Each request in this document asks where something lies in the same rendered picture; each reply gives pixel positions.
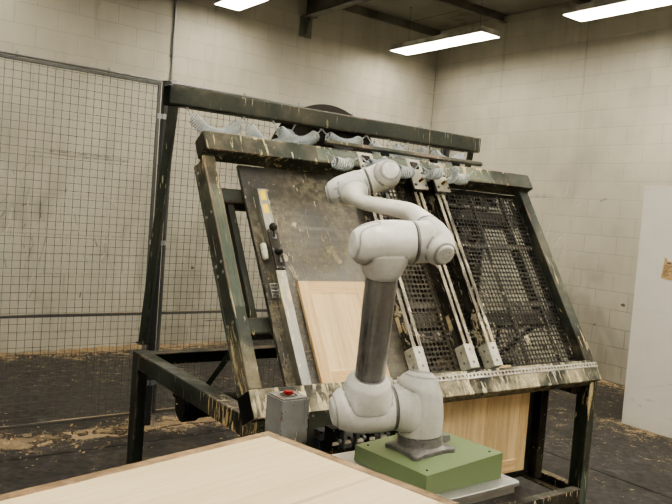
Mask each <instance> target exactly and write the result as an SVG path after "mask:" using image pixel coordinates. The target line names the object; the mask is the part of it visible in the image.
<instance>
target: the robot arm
mask: <svg viewBox="0 0 672 504"><path fill-rule="evenodd" d="M400 178H401V171H400V168H399V165H398V164H397V163H396V162H395V161H393V160H382V161H380V162H377V163H376V164H374V165H372V166H369V167H367V168H364V169H361V170H355V171H351V172H348V173H345V174H342V175H339V176H337V177H335V178H333V179H332V180H330V181H329V182H328V183H327V185H326V186H325V191H326V195H327V199H328V201H329V202H330V203H331V204H334V205H347V206H350V207H357V208H359V209H361V210H365V211H369V212H373V213H378V214H383V215H387V216H392V217H397V218H401V219H404V220H378V221H371V222H368V223H365V224H362V225H360V226H358V227H356V228H355V229H354V230H353V231H352V232H351V234H350V238H349V253H350V255H351V257H352V259H353V260H354V261H355V262H356V263H358V264H360V265H361V266H362V271H363V273H364V275H365V276H366V277H365V286H364V295H363V304H362V313H361V325H360V334H359V343H358V352H357V361H356V370H354V371H353V372H351V373H350V374H349V375H348V376H347V379H346V381H345V383H344V385H343V387H342V388H338V389H336V390H335V391H334V392H333V394H332V395H331V397H330V399H329V413H330V418H331V421H332V424H333V425H334V426H336V427H338V429H340V430H343V431H346V432H350V433H357V434H369V433H381V432H388V431H398V436H397V439H396V440H392V441H387V442H385V447H386V448H390V449H393V450H395V451H397V452H399V453H401V454H403V455H405V456H407V457H409V458H410V459H411V460H413V461H421V460H423V459H426V458H430V457H434V456H438V455H442V454H447V453H454V452H455V447H454V446H451V445H448V444H446V442H448V441H450V435H449V434H447V433H442V428H443V414H444V412H443V396H442V391H441V388H440V385H439V382H438V381H437V379H436V378H435V376H434V374H433V373H431V372H429V371H425V370H418V369H412V370H408V371H407V372H404V373H403V374H402V375H401V376H400V377H399V378H398V383H395V384H392V385H391V382H390V380H389V378H388V377H387V376H386V375H385V373H386V365H387V357H388V350H389V342H390V335H391V327H392V320H393V312H394V305H395V297H396V289H397V282H398V279H399V278H400V277H401V276H402V274H403V272H404V270H405V268H406V267H407V264H408V263H430V264H433V265H445V264H447V263H449V262H450V261H451V260H452V258H453V256H454V248H455V243H454V239H453V236H452V234H451V232H450V231H449V229H448V228H447V227H446V226H445V224H444V223H443V222H441V221H440V220H439V219H438V218H437V217H435V216H433V215H432V214H430V213H429V212H427V211H426V210H424V209H423V208H421V207H420V206H418V205H416V204H413V203H410V202H406V201H400V200H393V199H392V196H389V195H388V194H389V190H391V189H392V188H394V187H395V186H396V185H397V184H398V183H399V181H400ZM378 192H380V194H381V196H382V197H383V198H379V197H372V196H368V195H371V194H374V193H378Z"/></svg>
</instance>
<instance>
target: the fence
mask: <svg viewBox="0 0 672 504"><path fill-rule="evenodd" d="M260 191H265V194H266V198H267V200H261V196H260ZM254 198H255V202H256V207H257V211H258V215H259V220H260V224H261V229H262V233H263V238H264V242H265V243H266V246H267V250H268V255H269V265H270V269H271V273H272V278H273V282H274V283H277V285H278V289H279V294H280V298H279V299H278V305H279V309H280V314H281V318H282V323H283V327H284V332H285V336H286V340H287V345H288V349H289V354H290V358H291V363H292V367H293V372H294V376H295V381H296V385H297V386H298V385H309V384H312V383H311V379H310V375H309V370H308V366H307V362H306V357H305V353H304V349H303V344H302V340H301V336H300V332H299V327H298V323H297V319H296V314H295V310H294V306H293V302H292V297H291V293H290V289H289V284H288V280H287V276H286V271H285V270H276V269H275V264H274V260H273V256H272V251H271V247H270V242H269V238H268V234H267V230H268V229H269V225H270V223H272V222H274V220H273V216H272V211H271V207H270V203H269V198H268V194H267V190H266V189H258V188H257V189H256V190H255V192H254ZM262 204H268V207H269V211H270V213H264V209H263V205H262Z"/></svg>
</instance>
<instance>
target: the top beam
mask: <svg viewBox="0 0 672 504"><path fill-rule="evenodd" d="M195 145H196V150H197V156H198V158H199V160H201V158H202V155H204V154H211V155H214V156H215V161H216V162H224V163H233V164H242V165H251V166H259V167H268V168H277V169H286V170H294V171H303V172H312V173H321V174H329V175H338V176H339V175H342V174H345V173H348V172H351V171H355V170H361V167H360V164H359V161H358V159H357V160H355V161H354V162H353V163H354V168H352V169H351V170H349V171H339V170H336V169H334V168H332V166H331V165H332V163H331V162H332V159H331V157H330V156H329V154H328V153H327V152H329V153H330V154H331V156H332V157H333V159H334V158H335V157H341V158H350V159H352V161H353V160H354V159H355V158H356V157H357V154H356V151H349V150H342V149H335V148H328V147H320V146H313V145H306V144H299V143H292V142H285V141H278V140H270V139H263V138H256V137H249V136H242V135H235V134H228V133H220V132H213V131H206V130H204V131H202V132H201V134H200V135H199V137H198V138H197V140H196V141H195ZM386 157H387V158H388V160H393V161H395V162H396V163H397V164H398V165H403V166H404V167H407V165H406V161H405V159H406V158H399V157H392V156H389V157H388V156H386ZM441 165H442V167H443V170H444V169H445V168H447V169H446V170H445V171H444V173H445V175H446V179H447V178H448V177H450V175H451V174H450V172H449V170H448V168H449V169H450V171H451V172H452V168H453V167H455V166H453V165H449V164H442V163H441ZM457 167H458V169H459V170H456V171H459V172H458V173H459V174H462V173H466V174H467V175H469V174H470V173H471V172H472V171H473V173H472V174H471V175H470V176H469V182H468V183H467V184H465V185H456V184H454V183H452V184H448V185H449V187H450V188H452V189H461V190H470V191H478V192H487V193H496V194H505V195H514V196H515V194H516V193H518V192H529V191H531V190H532V189H533V187H532V184H531V182H530V179H529V177H528V176H527V175H521V174H513V173H506V172H499V171H492V170H485V169H478V168H471V167H463V166H457Z"/></svg>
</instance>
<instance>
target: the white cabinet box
mask: <svg viewBox="0 0 672 504"><path fill-rule="evenodd" d="M621 423H623V424H626V425H630V426H633V427H636V428H640V429H643V430H646V431H649V432H653V433H656V434H659V435H663V436H666V437H669V438H672V187H654V186H645V190H644V200H643V210H642V220H641V230H640V240H639V250H638V260H637V271H636V281H635V291H634V301H633V311H632V321H631V331H630V341H629V352H628V362H627V372H626V382H625V392H624V402H623V412H622V422H621Z"/></svg>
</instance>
